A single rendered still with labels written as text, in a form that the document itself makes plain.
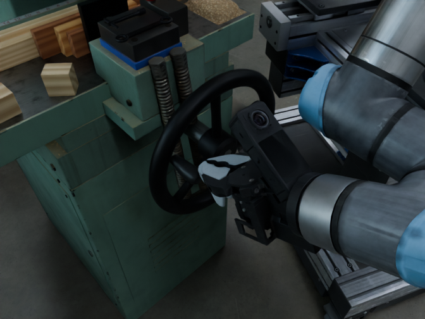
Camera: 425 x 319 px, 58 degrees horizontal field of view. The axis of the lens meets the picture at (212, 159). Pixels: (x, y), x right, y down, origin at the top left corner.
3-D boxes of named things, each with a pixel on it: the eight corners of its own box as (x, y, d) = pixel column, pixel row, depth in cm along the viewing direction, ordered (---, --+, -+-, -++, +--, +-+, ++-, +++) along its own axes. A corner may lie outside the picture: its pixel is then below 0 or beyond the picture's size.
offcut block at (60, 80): (49, 97, 62) (40, 75, 59) (53, 85, 64) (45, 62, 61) (75, 95, 62) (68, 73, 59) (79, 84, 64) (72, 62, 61)
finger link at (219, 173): (195, 202, 57) (234, 219, 49) (182, 168, 54) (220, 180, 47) (211, 192, 58) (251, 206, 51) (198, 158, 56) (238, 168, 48)
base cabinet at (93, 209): (129, 328, 124) (69, 194, 72) (47, 219, 153) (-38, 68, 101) (227, 245, 145) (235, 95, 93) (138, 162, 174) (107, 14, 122)
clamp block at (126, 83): (140, 124, 62) (132, 77, 55) (97, 87, 69) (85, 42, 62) (207, 87, 69) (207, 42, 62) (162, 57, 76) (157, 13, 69)
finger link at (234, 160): (211, 192, 58) (251, 206, 51) (198, 158, 56) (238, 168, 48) (226, 182, 60) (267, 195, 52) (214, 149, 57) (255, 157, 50)
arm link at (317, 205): (322, 206, 33) (374, 162, 37) (284, 195, 37) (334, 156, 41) (338, 272, 36) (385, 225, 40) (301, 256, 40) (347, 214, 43)
